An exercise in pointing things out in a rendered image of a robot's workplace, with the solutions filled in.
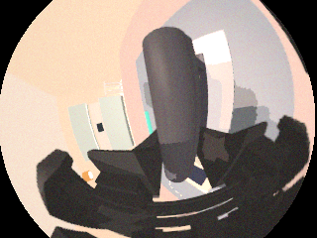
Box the white square tile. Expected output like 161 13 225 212
185 156 211 193

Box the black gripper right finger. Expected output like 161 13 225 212
197 122 268 189

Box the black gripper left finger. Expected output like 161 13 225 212
87 130 162 198

